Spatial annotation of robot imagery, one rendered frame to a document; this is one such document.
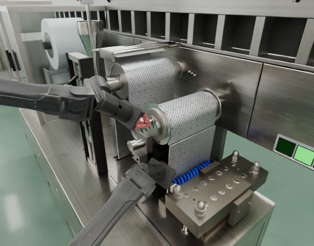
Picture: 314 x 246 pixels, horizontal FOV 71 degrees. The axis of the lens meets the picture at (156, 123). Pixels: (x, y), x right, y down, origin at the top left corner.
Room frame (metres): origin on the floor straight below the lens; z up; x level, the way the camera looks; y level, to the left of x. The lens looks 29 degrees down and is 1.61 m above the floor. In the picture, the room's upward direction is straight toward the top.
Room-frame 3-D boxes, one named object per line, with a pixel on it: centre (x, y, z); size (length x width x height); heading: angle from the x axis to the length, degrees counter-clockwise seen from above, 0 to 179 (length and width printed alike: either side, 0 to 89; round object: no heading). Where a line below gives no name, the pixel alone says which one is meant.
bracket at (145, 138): (0.66, 0.06, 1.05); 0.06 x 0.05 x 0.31; 128
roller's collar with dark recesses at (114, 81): (0.84, 0.17, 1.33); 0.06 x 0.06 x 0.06; 38
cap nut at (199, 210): (0.48, -0.14, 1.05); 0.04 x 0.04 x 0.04
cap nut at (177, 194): (0.55, -0.07, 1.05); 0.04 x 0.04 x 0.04
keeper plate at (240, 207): (0.55, -0.31, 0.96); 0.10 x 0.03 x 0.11; 128
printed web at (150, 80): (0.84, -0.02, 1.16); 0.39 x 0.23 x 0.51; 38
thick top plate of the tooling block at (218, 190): (0.61, -0.24, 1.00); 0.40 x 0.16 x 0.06; 128
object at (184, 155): (0.68, -0.13, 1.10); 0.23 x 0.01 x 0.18; 128
